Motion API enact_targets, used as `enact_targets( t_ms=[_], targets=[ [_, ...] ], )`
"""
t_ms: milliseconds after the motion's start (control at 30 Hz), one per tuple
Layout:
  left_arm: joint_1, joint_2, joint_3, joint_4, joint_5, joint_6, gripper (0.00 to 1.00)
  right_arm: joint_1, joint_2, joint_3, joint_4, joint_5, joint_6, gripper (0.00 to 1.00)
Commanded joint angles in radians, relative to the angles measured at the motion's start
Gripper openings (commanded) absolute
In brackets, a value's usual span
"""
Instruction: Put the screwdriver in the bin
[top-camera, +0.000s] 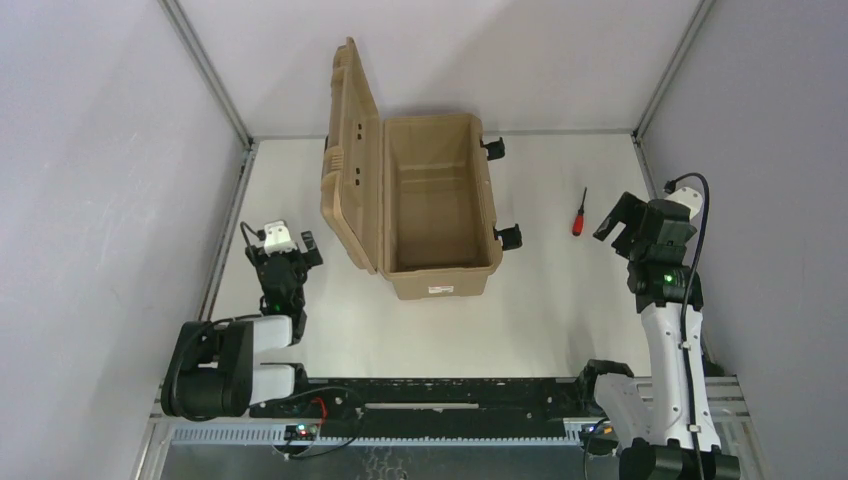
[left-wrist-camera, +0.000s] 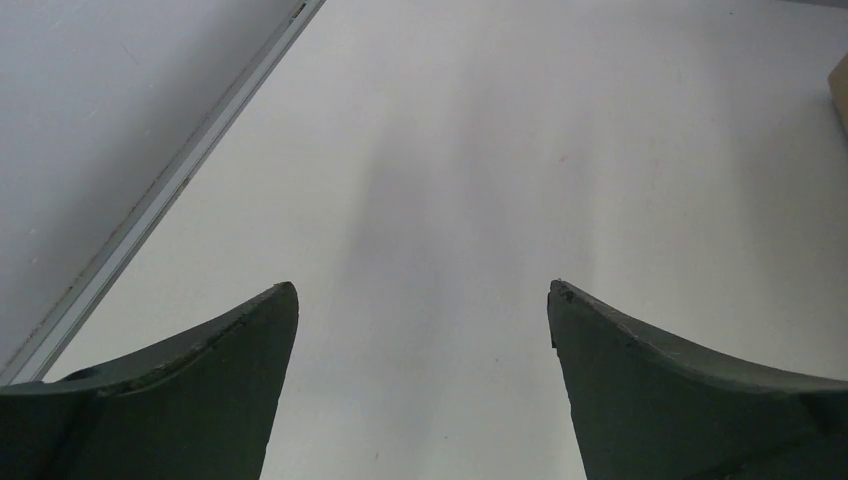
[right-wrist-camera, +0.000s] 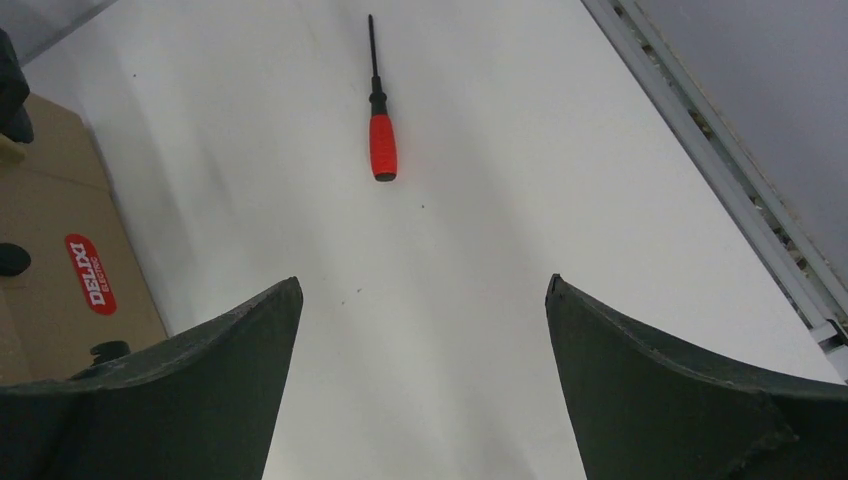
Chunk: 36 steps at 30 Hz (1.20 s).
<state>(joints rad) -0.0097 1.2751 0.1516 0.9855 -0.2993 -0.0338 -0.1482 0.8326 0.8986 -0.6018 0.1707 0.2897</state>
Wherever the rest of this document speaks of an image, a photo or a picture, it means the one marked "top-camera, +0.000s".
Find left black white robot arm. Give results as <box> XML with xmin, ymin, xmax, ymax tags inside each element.
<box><xmin>160</xmin><ymin>222</ymin><xmax>323</xmax><ymax>422</ymax></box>

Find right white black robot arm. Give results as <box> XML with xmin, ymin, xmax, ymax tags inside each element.
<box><xmin>593</xmin><ymin>187</ymin><xmax>741</xmax><ymax>479</ymax></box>

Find tan hinged bin lid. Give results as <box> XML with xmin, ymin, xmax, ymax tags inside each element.
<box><xmin>320</xmin><ymin>37</ymin><xmax>383</xmax><ymax>274</ymax></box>

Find black lower bin latch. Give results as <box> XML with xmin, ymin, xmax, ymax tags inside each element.
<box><xmin>494</xmin><ymin>224</ymin><xmax>523</xmax><ymax>251</ymax></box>

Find black bin latch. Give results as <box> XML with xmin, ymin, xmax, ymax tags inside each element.
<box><xmin>494</xmin><ymin>224</ymin><xmax>523</xmax><ymax>251</ymax></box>
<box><xmin>480</xmin><ymin>137</ymin><xmax>506</xmax><ymax>161</ymax></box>

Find tan plastic storage bin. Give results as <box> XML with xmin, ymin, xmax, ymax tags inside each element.
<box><xmin>380</xmin><ymin>113</ymin><xmax>503</xmax><ymax>300</ymax></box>

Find black upper bin latch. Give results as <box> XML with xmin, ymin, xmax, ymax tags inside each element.
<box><xmin>480</xmin><ymin>137</ymin><xmax>506</xmax><ymax>161</ymax></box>

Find small electronics board with leds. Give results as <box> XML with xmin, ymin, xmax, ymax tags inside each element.
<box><xmin>284</xmin><ymin>423</ymin><xmax>320</xmax><ymax>443</ymax></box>

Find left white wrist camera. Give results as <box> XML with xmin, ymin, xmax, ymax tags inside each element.
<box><xmin>262</xmin><ymin>220</ymin><xmax>298</xmax><ymax>255</ymax></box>

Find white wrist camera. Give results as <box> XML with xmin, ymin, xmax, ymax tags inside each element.
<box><xmin>262</xmin><ymin>220</ymin><xmax>298</xmax><ymax>255</ymax></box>
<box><xmin>665</xmin><ymin>186</ymin><xmax>704</xmax><ymax>222</ymax></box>

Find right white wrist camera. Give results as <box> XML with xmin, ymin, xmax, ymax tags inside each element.
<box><xmin>665</xmin><ymin>186</ymin><xmax>704</xmax><ymax>222</ymax></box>

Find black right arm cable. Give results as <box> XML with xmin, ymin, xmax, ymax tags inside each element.
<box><xmin>663</xmin><ymin>172</ymin><xmax>711</xmax><ymax>480</ymax></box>

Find red handled screwdriver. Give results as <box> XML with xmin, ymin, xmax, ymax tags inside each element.
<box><xmin>571</xmin><ymin>187</ymin><xmax>588</xmax><ymax>237</ymax></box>

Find red and black wires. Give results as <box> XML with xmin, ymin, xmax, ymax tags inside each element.
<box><xmin>271</xmin><ymin>387</ymin><xmax>367</xmax><ymax>461</ymax></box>

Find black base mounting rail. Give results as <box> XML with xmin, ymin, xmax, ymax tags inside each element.
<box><xmin>248</xmin><ymin>377</ymin><xmax>601</xmax><ymax>440</ymax></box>

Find aluminium frame base plate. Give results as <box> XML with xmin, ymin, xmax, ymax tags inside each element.
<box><xmin>135</xmin><ymin>376</ymin><xmax>763</xmax><ymax>480</ymax></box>

